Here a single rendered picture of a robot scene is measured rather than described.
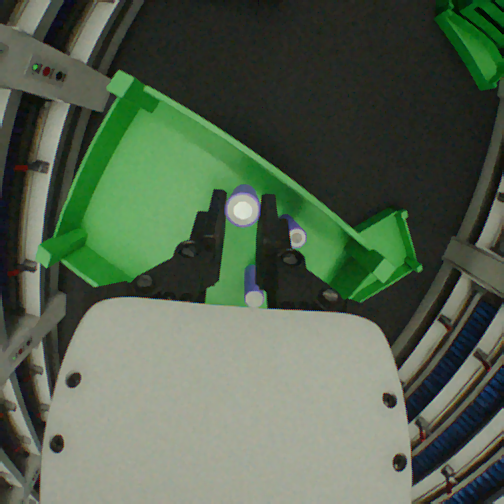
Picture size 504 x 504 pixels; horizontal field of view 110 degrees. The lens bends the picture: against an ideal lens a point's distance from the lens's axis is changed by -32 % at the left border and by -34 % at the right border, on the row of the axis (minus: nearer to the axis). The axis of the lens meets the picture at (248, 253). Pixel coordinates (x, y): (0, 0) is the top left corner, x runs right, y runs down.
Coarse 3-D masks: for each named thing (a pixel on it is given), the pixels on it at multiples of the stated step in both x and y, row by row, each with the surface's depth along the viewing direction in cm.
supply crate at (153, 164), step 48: (144, 96) 20; (96, 144) 20; (144, 144) 25; (192, 144) 25; (240, 144) 21; (96, 192) 26; (144, 192) 27; (192, 192) 27; (288, 192) 27; (48, 240) 22; (96, 240) 28; (144, 240) 28; (240, 240) 29; (336, 240) 29; (240, 288) 31; (336, 288) 29
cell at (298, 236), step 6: (282, 216) 27; (288, 216) 26; (288, 222) 24; (294, 222) 24; (294, 228) 22; (300, 228) 22; (294, 234) 22; (300, 234) 22; (294, 240) 22; (300, 240) 22; (294, 246) 22; (300, 246) 22
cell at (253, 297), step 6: (246, 270) 28; (252, 270) 28; (246, 276) 27; (252, 276) 26; (246, 282) 26; (252, 282) 25; (246, 288) 25; (252, 288) 24; (258, 288) 24; (246, 294) 24; (252, 294) 24; (258, 294) 24; (246, 300) 24; (252, 300) 24; (258, 300) 24; (252, 306) 24; (258, 306) 24
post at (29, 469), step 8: (40, 432) 73; (40, 440) 69; (8, 456) 52; (16, 464) 52; (24, 464) 54; (32, 464) 57; (40, 464) 62; (24, 472) 51; (32, 472) 54; (24, 488) 45; (0, 496) 34; (8, 496) 37; (24, 496) 43
